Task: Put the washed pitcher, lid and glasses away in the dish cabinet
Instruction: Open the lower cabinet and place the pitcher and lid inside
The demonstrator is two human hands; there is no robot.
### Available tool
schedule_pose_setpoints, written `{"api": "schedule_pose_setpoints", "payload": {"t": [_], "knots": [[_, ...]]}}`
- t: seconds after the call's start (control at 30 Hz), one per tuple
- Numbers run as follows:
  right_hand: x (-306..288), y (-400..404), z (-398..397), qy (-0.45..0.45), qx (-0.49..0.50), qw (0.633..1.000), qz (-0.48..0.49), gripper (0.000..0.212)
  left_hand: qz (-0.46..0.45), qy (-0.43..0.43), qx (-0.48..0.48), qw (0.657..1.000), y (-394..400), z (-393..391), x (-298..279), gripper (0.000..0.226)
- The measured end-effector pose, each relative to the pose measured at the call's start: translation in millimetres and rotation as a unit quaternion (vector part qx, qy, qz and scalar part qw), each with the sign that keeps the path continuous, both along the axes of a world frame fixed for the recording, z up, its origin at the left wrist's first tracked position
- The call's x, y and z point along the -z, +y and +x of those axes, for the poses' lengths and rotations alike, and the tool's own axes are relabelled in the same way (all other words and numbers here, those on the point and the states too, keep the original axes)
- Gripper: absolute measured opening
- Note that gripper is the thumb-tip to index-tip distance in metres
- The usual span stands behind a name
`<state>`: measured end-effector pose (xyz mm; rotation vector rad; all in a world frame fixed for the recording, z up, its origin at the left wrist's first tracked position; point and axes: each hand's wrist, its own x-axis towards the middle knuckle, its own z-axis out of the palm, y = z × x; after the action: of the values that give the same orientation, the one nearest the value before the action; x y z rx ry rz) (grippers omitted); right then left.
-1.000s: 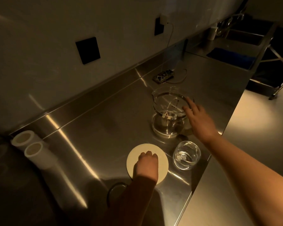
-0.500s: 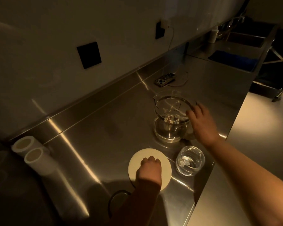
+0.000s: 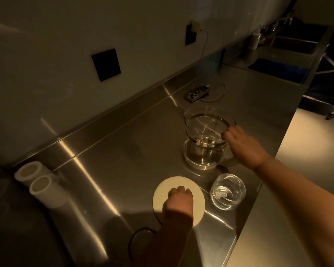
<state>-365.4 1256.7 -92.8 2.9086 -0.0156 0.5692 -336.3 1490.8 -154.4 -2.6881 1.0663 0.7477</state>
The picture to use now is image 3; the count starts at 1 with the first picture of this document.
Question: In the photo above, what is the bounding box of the white pump soap bottle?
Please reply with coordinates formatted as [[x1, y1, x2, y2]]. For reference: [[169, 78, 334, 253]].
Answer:
[[249, 29, 262, 50]]

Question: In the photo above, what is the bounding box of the person's left hand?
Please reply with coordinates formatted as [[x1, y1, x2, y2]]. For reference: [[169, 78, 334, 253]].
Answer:
[[163, 185, 194, 218]]

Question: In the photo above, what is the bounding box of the cream round kettle lid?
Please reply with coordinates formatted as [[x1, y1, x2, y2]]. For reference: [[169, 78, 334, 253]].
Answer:
[[153, 176, 206, 228]]

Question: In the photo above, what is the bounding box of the person's right hand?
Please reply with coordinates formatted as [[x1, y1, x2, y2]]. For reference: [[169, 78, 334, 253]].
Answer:
[[221, 125, 272, 170]]

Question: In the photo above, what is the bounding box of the person's right forearm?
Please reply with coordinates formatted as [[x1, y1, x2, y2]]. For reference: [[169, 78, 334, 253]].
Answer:
[[253, 155, 334, 267]]

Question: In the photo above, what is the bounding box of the stainless steel sink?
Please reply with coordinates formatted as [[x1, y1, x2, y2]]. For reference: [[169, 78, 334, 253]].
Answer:
[[270, 34, 321, 55]]

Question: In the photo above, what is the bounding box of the short clear drinking glass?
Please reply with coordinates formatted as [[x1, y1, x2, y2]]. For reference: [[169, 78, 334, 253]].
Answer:
[[210, 173, 246, 211]]

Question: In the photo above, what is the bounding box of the glass kettle with cream base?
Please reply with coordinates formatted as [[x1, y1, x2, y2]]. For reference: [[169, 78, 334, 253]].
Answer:
[[183, 105, 240, 171]]

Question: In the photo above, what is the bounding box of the white paper roll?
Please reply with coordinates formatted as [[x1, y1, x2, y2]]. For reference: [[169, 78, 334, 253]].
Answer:
[[29, 175, 70, 210], [14, 161, 56, 189]]

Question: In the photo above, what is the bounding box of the person's left forearm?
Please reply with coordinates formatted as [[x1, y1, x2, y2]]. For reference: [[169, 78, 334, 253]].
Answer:
[[133, 211, 194, 267]]

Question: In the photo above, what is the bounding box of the dark blue cloth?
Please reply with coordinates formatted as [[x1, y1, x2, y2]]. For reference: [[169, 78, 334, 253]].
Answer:
[[249, 58, 310, 84]]

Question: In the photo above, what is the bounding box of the black power strip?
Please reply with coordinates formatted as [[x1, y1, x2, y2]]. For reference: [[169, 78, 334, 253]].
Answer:
[[183, 85, 212, 103]]

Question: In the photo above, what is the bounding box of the power strip with white cable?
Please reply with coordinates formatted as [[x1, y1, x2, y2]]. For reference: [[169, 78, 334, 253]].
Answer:
[[197, 27, 226, 103]]

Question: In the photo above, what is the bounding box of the black wall socket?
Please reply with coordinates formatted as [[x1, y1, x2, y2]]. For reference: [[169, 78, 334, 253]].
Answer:
[[185, 23, 197, 46], [91, 48, 122, 82]]

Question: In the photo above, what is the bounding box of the chrome faucet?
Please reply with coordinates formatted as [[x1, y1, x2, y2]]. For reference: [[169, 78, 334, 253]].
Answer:
[[260, 13, 295, 42]]

